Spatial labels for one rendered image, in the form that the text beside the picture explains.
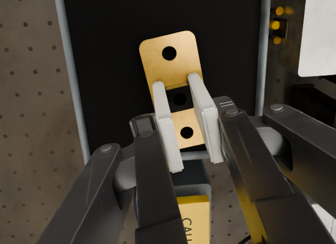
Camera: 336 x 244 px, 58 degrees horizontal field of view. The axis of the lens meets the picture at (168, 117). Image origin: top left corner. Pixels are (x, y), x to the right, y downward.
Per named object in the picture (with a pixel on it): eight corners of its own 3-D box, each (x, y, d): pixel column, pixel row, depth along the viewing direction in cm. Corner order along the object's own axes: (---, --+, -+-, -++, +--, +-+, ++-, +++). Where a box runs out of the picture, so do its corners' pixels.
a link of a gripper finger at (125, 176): (170, 181, 13) (105, 197, 13) (163, 134, 18) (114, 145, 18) (163, 152, 13) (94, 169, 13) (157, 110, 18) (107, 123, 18)
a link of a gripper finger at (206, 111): (201, 110, 14) (217, 107, 14) (186, 73, 21) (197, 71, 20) (212, 165, 15) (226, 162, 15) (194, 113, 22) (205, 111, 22)
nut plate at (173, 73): (213, 139, 23) (216, 146, 22) (165, 150, 23) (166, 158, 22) (193, 28, 20) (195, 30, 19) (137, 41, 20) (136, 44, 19)
